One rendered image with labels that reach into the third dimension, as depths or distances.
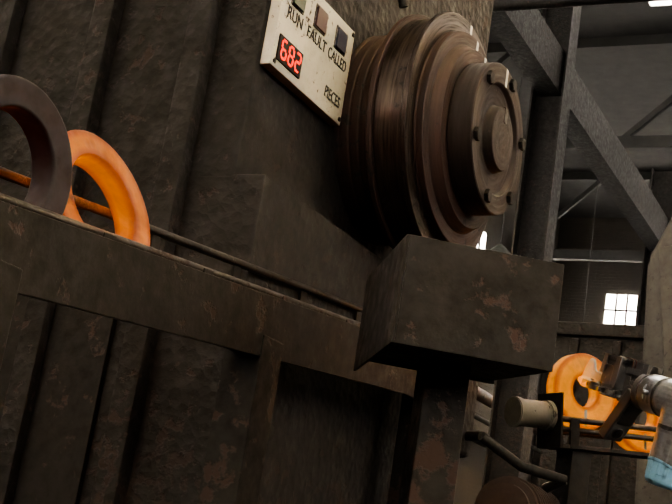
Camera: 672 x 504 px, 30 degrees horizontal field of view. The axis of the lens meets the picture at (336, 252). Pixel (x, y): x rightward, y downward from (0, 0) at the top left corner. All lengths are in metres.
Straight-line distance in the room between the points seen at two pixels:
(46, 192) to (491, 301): 0.55
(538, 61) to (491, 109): 9.07
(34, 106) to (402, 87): 0.94
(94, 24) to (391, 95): 0.52
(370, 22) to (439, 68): 0.21
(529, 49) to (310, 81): 9.07
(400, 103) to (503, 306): 0.68
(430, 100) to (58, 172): 0.96
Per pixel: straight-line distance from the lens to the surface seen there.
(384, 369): 2.05
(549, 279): 1.57
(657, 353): 5.00
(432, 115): 2.17
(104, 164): 1.52
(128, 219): 1.53
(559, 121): 11.76
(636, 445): 2.64
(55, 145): 1.37
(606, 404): 2.60
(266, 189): 1.89
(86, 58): 2.14
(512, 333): 1.54
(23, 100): 1.33
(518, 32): 10.84
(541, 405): 2.48
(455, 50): 2.27
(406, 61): 2.18
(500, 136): 2.28
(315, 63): 2.11
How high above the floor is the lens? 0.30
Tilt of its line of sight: 15 degrees up
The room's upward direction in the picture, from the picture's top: 9 degrees clockwise
